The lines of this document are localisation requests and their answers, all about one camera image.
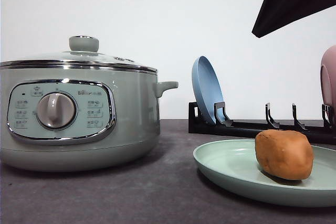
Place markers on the brown potato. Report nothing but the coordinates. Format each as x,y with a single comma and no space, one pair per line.
285,154

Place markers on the green plate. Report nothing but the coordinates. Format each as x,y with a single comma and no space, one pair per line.
230,166

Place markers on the glass steamer lid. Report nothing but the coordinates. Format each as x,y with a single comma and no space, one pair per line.
83,51

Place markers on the pink plate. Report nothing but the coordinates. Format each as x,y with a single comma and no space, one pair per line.
328,81

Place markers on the blue plate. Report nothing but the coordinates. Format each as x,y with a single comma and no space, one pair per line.
207,89

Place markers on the green electric steamer pot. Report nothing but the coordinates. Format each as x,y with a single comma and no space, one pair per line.
78,118

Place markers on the black dish rack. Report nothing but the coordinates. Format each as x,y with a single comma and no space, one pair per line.
222,125

